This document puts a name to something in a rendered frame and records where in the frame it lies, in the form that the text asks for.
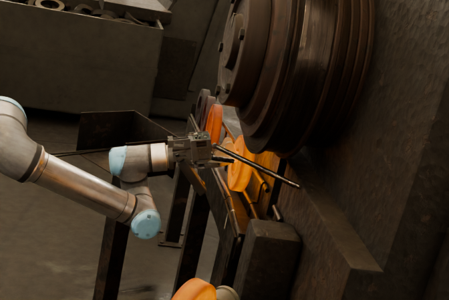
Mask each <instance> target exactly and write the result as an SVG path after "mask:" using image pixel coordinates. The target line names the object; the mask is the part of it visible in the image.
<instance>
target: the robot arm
mask: <svg viewBox="0 0 449 300"><path fill-rule="evenodd" d="M187 136H188V137H187ZM220 146H222V147H223V148H226V149H227V150H230V151H231V152H234V153H236V154H238V155H239V152H237V151H236V150H235V146H234V144H233V141H232V139H231V138H229V137H227V138H225V139H224V140H223V142H222V144H221V145H220ZM212 156H220V157H224V158H232V159H235V158H233V157H231V156H229V155H227V154H225V153H223V152H221V151H219V150H217V149H212V143H211V139H210V134H209V133H208V131H202V132H189V134H187V135H186V137H179V138H173V137H172V136H168V143H167V145H166V144H165V143H158V144H143V145H135V146H123V147H117V148H112V149H111V150H110V152H109V164H110V172H111V174H112V175H114V176H119V177H120V185H121V189H120V188H118V187H116V186H114V185H112V184H110V183H108V182H106V181H104V180H102V179H100V178H98V177H95V176H93V175H91V174H89V173H87V172H85V171H83V170H81V169H79V168H77V167H75V166H73V165H71V164H68V163H67V162H64V161H63V160H60V159H59V158H56V157H55V156H52V155H51V154H48V153H47V152H45V150H44V148H43V146H42V145H40V144H38V143H36V142H34V141H33V140H32V139H31V138H29V137H28V135H27V117H26V115H25V112H24V109H23V108H22V107H21V105H20V104H19V103H18V102H16V101H15V100H13V99H11V98H8V97H4V96H0V173H2V174H4V175H6V176H8V177H10V178H12V179H14V180H16V181H18V182H20V183H23V184H24V183H26V182H32V183H34V184H36V185H38V186H41V187H43V188H45V189H48V190H50V191H52V192H54V193H56V194H58V195H61V196H63V197H65V198H68V199H70V200H72V201H74V202H76V203H78V204H81V205H83V206H86V207H88V208H90V209H92V210H94V211H96V212H99V213H101V214H103V215H105V216H108V217H110V218H112V219H114V220H116V221H119V222H121V223H123V224H125V225H127V226H129V227H131V230H132V232H133V233H134V234H135V236H137V237H138V238H139V239H150V238H152V237H154V236H156V235H157V234H158V233H159V231H160V229H161V226H162V223H161V220H160V213H159V212H158V211H157V208H156V205H155V203H154V200H153V198H152V195H151V192H150V189H149V185H148V173H147V172H160V171H167V170H168V168H169V170H172V169H174V162H177V163H178V167H179V168H180V169H181V171H182V172H183V173H184V175H185V177H187V179H188V180H189V182H190V183H191V185H192V187H193V189H194V191H196V192H197V193H198V194H199V195H200V196H202V195H203V194H204V193H206V184H205V181H204V180H202V179H201V178H200V176H199V175H198V174H197V173H196V171H195V170H194V168H200V169H203V168H217V167H221V166H226V165H229V164H232V163H228V162H220V161H216V160H211V158H212ZM237 161H238V160H237V159H235V162H237Z"/></svg>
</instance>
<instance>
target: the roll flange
mask: <svg viewBox="0 0 449 300"><path fill-rule="evenodd" d="M374 23H375V10H374V1H373V0H337V13H336V22H335V33H334V38H333V45H332V49H331V56H330V60H329V65H328V68H327V73H326V76H325V81H324V84H323V88H322V91H321V94H320V97H319V100H318V103H317V105H316V108H315V111H314V113H313V115H312V118H311V120H310V122H309V125H308V127H307V129H306V130H305V132H304V134H303V135H302V137H301V139H300V140H299V141H298V143H297V144H296V145H295V146H294V147H293V148H292V149H291V150H290V151H288V152H287V153H284V154H280V153H275V152H274V153H275V155H276V156H278V157H279V158H284V159H288V158H291V157H293V156H294V155H296V153H298V152H299V151H300V149H302V147H303V146H308V147H314V148H326V147H328V146H330V145H332V144H333V143H334V142H335V141H336V140H337V139H338V138H339V137H340V135H341V134H342V132H343V131H344V130H345V128H346V126H347V125H348V123H349V121H350V119H351V117H352V115H353V113H354V111H355V108H356V106H357V103H358V101H359V98H360V96H361V92H362V89H363V85H364V83H365V79H366V75H367V71H368V67H369V62H370V57H371V51H372V45H373V34H374Z"/></svg>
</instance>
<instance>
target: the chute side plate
mask: <svg viewBox="0 0 449 300"><path fill-rule="evenodd" d="M186 129H187V132H188V134H189V132H196V129H195V127H194V124H193V122H192V120H191V117H190V116H188V121H187V125H186ZM200 178H201V179H202V180H204V181H205V184H206V193H205V194H206V197H207V199H208V203H209V205H210V209H211V211H212V215H213V217H214V221H215V223H216V226H217V229H218V234H219V237H220V243H221V247H222V249H223V247H224V243H225V241H226V244H227V250H228V253H229V255H228V259H227V263H226V268H227V269H228V270H229V267H230V264H231V259H232V256H233V251H234V248H235V243H236V239H237V236H236V233H235V229H234V226H233V221H232V218H231V214H230V211H229V208H228V204H227V200H226V198H225V196H224V193H223V191H222V188H221V187H220V184H219V182H218V179H217V177H216V175H215V173H214V170H213V168H203V169H201V174H200ZM227 213H228V216H227ZM226 219H227V221H226ZM225 222H226V225H225ZM224 227H225V228H224Z"/></svg>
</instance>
